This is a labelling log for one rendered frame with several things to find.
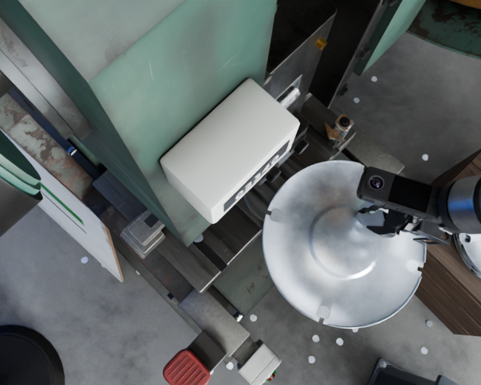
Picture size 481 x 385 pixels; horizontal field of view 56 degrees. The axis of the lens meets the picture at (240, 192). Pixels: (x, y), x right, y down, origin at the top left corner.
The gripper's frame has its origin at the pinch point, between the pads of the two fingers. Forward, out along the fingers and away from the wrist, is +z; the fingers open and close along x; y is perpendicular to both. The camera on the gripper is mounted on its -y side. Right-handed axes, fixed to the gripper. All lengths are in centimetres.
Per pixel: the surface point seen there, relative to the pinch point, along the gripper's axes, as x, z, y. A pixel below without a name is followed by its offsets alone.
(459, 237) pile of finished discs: 14, 25, 50
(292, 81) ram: 3.8, -20.4, -27.1
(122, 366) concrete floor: -48, 91, -9
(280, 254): -10.9, 5.2, -9.5
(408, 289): -9.7, -1.9, 12.4
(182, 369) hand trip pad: -33.4, 11.7, -17.6
